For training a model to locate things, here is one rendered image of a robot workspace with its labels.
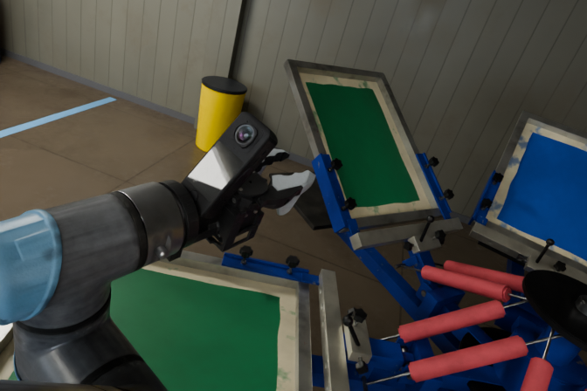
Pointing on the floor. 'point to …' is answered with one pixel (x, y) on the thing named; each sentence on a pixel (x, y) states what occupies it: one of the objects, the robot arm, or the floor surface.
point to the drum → (217, 108)
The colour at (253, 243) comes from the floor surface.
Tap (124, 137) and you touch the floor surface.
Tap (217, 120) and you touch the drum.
